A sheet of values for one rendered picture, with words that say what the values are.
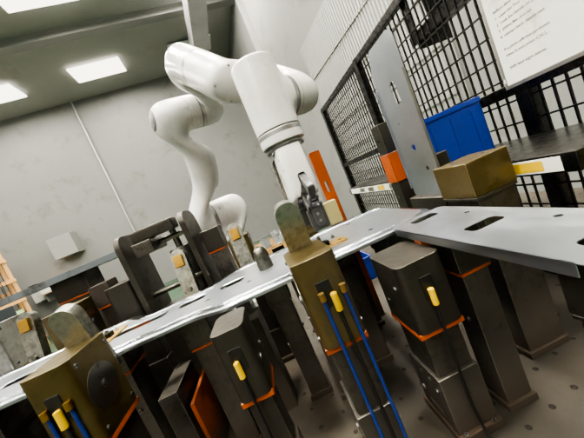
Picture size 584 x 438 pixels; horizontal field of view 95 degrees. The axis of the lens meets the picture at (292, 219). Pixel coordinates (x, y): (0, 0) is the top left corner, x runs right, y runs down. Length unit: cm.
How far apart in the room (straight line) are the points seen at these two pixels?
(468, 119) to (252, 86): 52
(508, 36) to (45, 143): 1042
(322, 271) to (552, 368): 44
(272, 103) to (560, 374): 63
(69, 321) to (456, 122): 84
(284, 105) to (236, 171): 886
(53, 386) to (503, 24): 99
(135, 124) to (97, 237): 359
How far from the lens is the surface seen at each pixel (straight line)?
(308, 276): 33
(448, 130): 77
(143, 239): 78
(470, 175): 52
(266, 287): 47
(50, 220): 1027
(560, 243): 32
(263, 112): 50
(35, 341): 92
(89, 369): 48
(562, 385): 63
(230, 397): 63
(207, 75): 64
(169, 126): 89
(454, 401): 51
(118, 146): 989
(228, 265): 77
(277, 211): 38
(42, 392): 48
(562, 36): 77
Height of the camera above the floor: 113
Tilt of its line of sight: 6 degrees down
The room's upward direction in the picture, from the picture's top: 23 degrees counter-clockwise
